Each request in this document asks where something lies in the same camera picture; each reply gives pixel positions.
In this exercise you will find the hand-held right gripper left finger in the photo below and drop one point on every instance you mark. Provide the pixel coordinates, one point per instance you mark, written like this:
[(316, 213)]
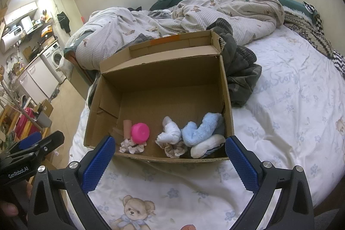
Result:
[(97, 165)]

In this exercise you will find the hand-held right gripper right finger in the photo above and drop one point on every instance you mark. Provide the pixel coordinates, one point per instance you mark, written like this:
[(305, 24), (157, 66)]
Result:
[(242, 165)]

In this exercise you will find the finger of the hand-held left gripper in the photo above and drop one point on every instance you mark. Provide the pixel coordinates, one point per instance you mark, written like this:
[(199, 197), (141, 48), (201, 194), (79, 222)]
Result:
[(50, 142), (27, 141)]

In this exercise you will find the white fluffy sock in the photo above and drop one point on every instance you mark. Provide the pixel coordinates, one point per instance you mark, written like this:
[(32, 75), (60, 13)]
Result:
[(207, 146)]

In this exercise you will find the beige tube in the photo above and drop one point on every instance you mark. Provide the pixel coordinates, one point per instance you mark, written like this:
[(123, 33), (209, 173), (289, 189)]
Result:
[(127, 127)]

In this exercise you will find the light blue fluffy sock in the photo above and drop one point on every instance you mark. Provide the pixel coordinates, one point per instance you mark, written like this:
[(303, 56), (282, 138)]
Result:
[(199, 133)]

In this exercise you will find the pink plastic cup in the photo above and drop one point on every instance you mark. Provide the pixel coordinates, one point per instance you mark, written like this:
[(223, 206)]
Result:
[(140, 133)]

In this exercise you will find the beige scrunchie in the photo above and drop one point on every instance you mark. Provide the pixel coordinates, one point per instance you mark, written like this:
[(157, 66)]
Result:
[(175, 150)]

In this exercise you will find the white cotton sock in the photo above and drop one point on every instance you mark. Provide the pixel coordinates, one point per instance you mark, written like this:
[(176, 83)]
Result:
[(171, 133)]

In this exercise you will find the brown cardboard box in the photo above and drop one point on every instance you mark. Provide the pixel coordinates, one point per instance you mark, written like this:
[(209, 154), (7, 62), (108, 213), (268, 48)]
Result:
[(161, 79)]

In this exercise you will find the person's left hand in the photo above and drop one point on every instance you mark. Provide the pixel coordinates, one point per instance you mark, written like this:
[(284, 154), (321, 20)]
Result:
[(8, 209)]

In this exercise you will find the grey bin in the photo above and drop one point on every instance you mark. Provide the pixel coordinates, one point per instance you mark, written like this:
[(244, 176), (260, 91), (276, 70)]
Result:
[(43, 119)]

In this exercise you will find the small cardboard box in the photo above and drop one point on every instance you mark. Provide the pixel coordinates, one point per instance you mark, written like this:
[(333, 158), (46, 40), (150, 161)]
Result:
[(46, 107)]

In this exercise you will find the wooden rack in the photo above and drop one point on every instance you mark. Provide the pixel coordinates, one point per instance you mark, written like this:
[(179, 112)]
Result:
[(10, 108)]

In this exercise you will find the white scrunchie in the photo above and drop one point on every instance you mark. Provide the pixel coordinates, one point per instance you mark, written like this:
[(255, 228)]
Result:
[(132, 147)]

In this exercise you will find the white floral bed sheet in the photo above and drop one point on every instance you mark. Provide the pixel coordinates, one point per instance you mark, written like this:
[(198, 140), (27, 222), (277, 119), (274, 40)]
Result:
[(283, 125)]

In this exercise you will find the white washing machine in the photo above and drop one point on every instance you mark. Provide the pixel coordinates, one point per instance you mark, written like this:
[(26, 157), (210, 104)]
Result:
[(55, 57)]

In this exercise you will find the dark green clothes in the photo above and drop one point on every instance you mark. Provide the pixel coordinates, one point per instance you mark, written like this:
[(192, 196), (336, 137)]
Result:
[(240, 68)]

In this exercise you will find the white water heater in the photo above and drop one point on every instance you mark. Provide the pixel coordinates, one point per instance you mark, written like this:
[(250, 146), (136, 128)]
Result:
[(9, 40)]

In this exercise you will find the black hanging garment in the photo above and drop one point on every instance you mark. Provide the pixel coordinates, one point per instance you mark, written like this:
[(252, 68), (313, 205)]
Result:
[(64, 22)]

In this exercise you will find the checkered bear print quilt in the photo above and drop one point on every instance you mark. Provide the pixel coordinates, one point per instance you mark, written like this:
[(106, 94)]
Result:
[(113, 28)]

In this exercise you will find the patterned knit blanket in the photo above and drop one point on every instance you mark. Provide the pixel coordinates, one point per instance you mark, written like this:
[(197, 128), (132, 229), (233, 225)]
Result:
[(310, 33)]

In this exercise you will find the green pillow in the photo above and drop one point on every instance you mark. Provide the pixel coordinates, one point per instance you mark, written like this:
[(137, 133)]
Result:
[(289, 2)]

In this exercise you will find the white wall cabinet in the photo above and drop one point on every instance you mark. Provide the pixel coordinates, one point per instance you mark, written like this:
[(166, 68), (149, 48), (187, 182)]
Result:
[(21, 10)]

